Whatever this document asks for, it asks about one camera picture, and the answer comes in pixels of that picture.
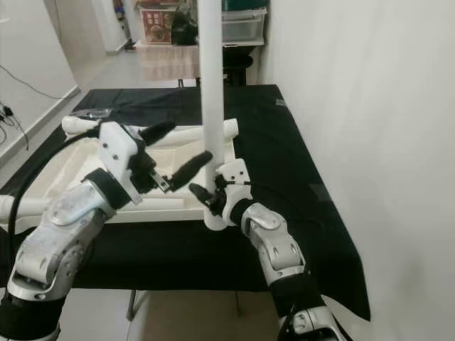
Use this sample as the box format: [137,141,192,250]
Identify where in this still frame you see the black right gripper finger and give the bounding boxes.
[188,183,218,214]

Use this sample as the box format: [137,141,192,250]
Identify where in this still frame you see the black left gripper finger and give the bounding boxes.
[141,120,177,146]
[156,150,214,193]

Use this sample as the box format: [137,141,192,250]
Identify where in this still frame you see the black tablecloth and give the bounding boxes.
[0,85,370,320]

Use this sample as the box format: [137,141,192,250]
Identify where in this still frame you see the clear plastic bag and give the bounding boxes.
[75,108,112,119]

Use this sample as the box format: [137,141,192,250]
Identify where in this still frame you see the beige cloth covered table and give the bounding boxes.
[135,43,203,81]

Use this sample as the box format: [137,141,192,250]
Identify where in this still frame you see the white plastic table top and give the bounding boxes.
[4,117,239,232]

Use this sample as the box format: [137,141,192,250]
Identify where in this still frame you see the black bag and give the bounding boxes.
[171,0,203,47]

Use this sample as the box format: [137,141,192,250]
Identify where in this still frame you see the orange-lidded storage box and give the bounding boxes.
[136,0,186,45]

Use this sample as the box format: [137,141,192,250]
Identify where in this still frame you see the clear plastic storage box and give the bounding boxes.
[220,9,267,42]

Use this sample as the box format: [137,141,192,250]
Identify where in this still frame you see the green pot lid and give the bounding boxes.
[220,0,267,11]

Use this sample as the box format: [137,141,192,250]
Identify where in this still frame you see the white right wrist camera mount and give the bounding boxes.
[215,158,253,227]

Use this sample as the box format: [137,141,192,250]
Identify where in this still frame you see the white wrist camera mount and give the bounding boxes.
[215,158,253,227]
[98,121,150,207]

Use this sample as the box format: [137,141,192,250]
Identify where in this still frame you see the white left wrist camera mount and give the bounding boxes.
[98,121,150,207]

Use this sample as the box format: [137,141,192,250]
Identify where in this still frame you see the black wall cable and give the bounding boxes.
[0,103,33,150]
[0,65,82,100]

